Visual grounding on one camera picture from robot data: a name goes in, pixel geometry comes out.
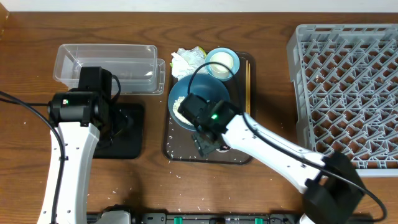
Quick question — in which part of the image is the dark blue plate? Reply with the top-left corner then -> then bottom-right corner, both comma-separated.
168,74 -> 230,131

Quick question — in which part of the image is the black waste tray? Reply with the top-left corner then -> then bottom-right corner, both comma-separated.
93,103 -> 144,159

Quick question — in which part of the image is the grey dishwasher rack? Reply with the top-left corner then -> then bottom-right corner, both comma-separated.
287,24 -> 397,177

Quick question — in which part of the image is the clear plastic bin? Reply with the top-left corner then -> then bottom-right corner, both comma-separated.
53,44 -> 165,95

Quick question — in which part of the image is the white rice pile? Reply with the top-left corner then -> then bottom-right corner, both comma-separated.
172,96 -> 195,127

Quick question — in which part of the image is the cream white cup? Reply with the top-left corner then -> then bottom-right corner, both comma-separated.
210,52 -> 234,78

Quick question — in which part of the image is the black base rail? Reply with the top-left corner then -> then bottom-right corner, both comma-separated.
86,212 -> 299,224

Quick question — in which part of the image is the light blue bowl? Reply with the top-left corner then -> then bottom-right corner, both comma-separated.
205,48 -> 240,82

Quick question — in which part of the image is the dark brown serving tray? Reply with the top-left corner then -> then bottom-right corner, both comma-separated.
162,52 -> 256,165

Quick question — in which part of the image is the crumpled white paper napkin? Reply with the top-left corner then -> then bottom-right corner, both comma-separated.
170,46 -> 206,80

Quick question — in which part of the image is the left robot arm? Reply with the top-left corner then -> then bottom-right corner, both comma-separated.
38,67 -> 112,223

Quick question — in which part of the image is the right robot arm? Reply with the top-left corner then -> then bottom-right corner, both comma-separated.
178,93 -> 364,223

